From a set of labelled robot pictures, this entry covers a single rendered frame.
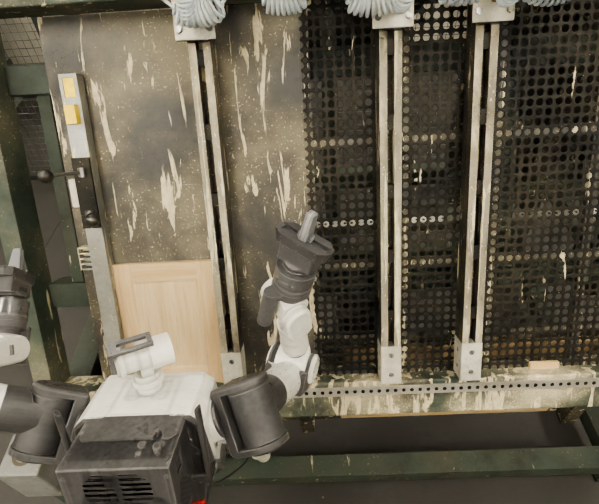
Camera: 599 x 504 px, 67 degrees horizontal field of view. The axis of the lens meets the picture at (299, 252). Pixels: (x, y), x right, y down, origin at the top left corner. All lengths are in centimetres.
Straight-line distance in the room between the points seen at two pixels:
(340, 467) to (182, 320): 103
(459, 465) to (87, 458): 162
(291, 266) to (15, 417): 62
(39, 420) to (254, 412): 44
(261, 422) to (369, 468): 123
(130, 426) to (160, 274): 58
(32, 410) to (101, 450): 21
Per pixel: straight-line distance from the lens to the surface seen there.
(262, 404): 96
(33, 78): 157
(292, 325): 100
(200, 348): 150
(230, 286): 134
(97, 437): 98
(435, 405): 157
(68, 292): 163
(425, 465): 219
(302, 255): 89
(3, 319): 131
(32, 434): 112
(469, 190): 133
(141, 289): 147
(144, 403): 101
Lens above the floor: 221
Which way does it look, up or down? 45 degrees down
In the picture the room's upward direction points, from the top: 5 degrees counter-clockwise
